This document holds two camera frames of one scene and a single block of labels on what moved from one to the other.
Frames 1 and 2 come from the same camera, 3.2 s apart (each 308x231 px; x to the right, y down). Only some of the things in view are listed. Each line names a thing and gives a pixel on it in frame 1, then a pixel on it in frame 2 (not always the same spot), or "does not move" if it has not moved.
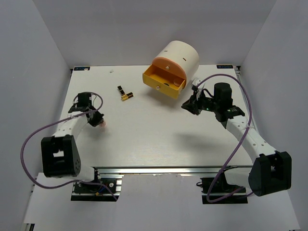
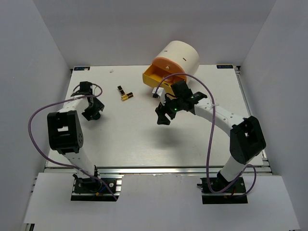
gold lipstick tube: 126,96 does not move
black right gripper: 189,106 to 161,112
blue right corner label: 224,66 does not move
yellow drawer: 171,85 does not move
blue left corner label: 81,68 does not move
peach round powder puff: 103,125 to 169,79
